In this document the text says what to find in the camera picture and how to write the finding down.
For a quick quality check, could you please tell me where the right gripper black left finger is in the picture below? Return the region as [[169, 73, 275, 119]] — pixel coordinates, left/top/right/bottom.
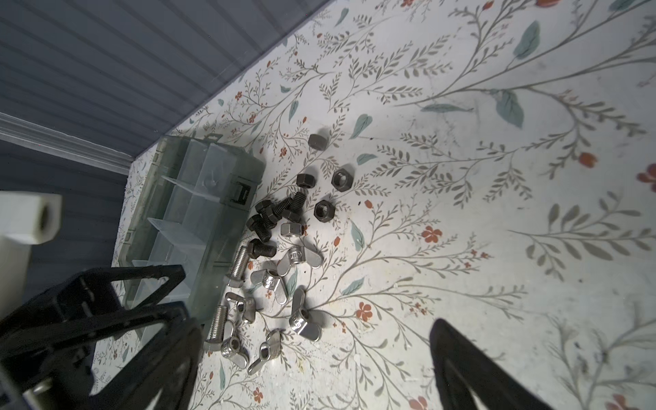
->
[[76, 312, 203, 409]]

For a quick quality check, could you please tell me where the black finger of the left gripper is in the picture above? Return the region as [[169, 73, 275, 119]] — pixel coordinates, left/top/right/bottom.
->
[[1, 302, 188, 409], [20, 265, 186, 327]]

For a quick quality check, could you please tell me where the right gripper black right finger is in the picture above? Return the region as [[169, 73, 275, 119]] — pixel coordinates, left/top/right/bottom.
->
[[430, 319, 550, 409]]

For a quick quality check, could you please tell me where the green compartment organizer box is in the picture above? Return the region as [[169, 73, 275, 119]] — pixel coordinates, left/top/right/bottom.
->
[[118, 136, 265, 322]]

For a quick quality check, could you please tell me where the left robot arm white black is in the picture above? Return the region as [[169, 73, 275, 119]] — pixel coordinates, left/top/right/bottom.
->
[[1, 191, 201, 409]]

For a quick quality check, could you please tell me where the silver hex bolt lower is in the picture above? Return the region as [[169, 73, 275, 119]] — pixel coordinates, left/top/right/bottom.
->
[[204, 303, 229, 351]]

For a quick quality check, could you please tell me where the silver hex bolt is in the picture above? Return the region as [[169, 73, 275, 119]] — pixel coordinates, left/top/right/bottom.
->
[[225, 245, 249, 288], [204, 303, 229, 351]]

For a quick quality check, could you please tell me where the silver hex bolt upper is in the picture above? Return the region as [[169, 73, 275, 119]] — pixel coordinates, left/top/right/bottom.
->
[[225, 245, 249, 288]]

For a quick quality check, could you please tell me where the black hex nut lower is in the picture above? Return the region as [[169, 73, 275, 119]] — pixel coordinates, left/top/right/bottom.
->
[[314, 200, 336, 223]]

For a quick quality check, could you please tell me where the black hex nut open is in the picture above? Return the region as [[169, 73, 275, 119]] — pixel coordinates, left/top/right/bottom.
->
[[331, 168, 354, 192]]

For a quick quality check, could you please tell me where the black hex nut small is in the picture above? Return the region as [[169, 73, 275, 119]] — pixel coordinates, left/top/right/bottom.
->
[[296, 174, 316, 189]]

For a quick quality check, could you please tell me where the black hex nut far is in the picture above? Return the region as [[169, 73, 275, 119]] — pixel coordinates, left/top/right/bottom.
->
[[307, 134, 329, 151]]

